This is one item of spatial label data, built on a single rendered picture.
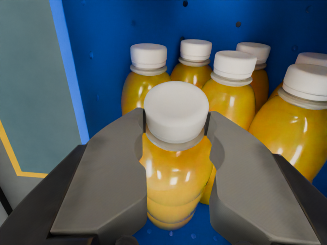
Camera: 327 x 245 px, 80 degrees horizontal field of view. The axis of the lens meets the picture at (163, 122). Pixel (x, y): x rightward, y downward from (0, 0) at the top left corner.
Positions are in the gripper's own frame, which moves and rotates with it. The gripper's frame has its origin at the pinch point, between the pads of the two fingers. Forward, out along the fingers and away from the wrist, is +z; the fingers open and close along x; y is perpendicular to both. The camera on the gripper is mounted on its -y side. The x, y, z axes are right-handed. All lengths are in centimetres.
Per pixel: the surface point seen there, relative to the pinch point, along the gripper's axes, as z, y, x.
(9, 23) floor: 116, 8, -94
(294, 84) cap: 3.9, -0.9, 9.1
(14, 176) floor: 117, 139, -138
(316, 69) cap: 4.9, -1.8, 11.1
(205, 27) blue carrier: 19.2, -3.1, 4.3
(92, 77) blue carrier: 7.0, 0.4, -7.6
